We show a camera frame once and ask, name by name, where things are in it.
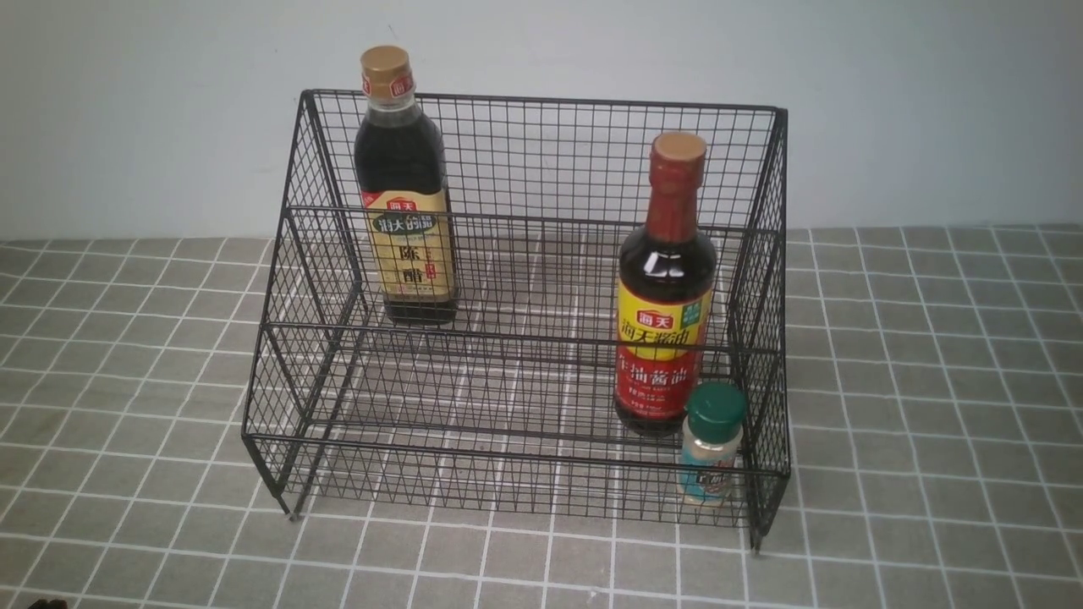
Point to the red-label soy sauce bottle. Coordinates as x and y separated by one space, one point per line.
666 275

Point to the beige-label vinegar bottle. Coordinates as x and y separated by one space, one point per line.
400 167

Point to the green-cap seasoning shaker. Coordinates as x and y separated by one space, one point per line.
711 437

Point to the grey checkered tablecloth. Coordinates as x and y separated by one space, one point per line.
934 401

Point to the black wire mesh rack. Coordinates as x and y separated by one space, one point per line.
509 406

